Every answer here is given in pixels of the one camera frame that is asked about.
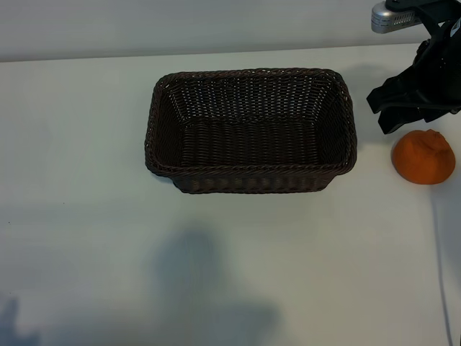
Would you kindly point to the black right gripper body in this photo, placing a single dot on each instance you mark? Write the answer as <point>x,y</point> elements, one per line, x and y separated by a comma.
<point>428,79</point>

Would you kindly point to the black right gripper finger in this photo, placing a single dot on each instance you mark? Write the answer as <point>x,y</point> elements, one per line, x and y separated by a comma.
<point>396,120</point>
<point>436,116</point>

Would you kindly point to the orange fruit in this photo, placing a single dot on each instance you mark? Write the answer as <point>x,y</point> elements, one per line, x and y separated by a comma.
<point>423,158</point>

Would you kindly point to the dark brown wicker basket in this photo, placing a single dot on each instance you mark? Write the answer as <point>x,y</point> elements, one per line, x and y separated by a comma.
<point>252,144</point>

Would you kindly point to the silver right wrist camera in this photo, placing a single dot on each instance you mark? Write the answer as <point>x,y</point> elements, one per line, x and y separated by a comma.
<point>387,16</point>

